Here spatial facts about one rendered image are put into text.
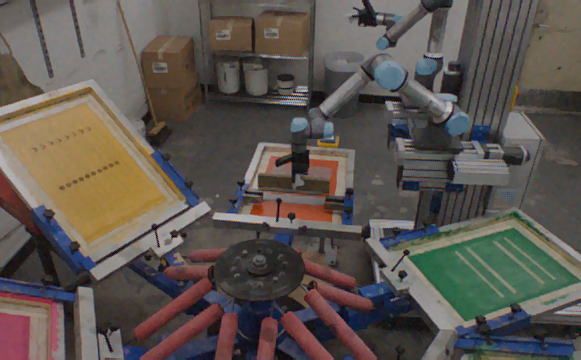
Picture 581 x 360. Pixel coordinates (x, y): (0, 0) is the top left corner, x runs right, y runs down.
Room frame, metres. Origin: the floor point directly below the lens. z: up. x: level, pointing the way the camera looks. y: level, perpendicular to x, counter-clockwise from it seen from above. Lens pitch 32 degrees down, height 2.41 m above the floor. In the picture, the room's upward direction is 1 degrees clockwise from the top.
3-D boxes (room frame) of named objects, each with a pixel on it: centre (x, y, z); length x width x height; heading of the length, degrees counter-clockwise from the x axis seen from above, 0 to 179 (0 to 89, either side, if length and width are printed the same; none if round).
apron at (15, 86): (3.07, 1.81, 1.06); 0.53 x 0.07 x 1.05; 172
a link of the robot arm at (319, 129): (2.08, -0.14, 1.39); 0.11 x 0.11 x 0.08; 6
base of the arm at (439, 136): (2.26, -0.75, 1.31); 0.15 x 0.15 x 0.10
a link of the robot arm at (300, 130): (2.05, -0.04, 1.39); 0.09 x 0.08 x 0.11; 96
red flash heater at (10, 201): (2.09, 1.22, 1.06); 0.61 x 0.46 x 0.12; 52
